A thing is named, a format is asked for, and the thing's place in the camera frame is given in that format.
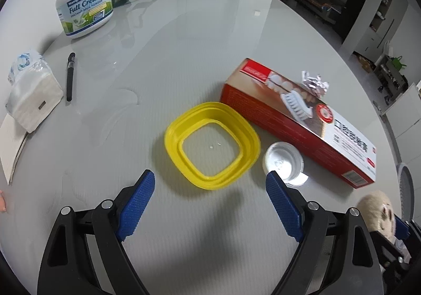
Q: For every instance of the silver foil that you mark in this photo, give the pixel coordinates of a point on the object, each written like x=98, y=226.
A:
x=314, y=84

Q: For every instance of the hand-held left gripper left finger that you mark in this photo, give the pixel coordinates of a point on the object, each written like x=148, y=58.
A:
x=136, y=204

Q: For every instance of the red toothpaste box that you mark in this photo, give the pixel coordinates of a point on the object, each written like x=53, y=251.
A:
x=279, y=110

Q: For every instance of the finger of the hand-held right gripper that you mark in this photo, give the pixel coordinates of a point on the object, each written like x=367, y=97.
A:
x=386, y=249
x=402, y=227

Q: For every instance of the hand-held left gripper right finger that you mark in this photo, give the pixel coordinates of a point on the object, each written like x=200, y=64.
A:
x=284, y=206

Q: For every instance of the black pen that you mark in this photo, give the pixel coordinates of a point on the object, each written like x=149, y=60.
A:
x=70, y=77

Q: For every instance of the white paper bag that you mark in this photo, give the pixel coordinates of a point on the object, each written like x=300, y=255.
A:
x=388, y=47

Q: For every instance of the milk powder can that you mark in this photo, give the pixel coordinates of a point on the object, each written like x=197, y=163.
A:
x=85, y=8

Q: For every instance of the shoe rack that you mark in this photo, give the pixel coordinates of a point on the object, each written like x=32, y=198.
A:
x=391, y=77

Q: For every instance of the grey perforated waste basket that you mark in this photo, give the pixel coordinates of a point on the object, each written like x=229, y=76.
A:
x=406, y=189

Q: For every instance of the green handbag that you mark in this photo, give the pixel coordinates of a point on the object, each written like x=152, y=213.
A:
x=396, y=62

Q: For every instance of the white notepad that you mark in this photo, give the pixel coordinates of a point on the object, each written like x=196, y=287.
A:
x=10, y=146

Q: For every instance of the white tissue pack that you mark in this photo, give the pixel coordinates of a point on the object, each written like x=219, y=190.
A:
x=33, y=97

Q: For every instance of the cardboard box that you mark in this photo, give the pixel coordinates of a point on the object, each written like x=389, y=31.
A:
x=365, y=63

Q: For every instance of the white counter cabinet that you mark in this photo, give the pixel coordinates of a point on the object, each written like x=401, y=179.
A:
x=406, y=117

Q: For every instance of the beige round plush toy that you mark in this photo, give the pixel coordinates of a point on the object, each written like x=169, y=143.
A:
x=371, y=209

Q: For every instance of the tall white shelf cabinet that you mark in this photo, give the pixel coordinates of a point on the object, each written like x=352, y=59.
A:
x=371, y=18

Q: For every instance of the pink eraser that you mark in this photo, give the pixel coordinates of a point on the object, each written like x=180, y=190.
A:
x=2, y=201

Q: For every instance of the white round cap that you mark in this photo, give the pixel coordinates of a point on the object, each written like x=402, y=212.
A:
x=283, y=160

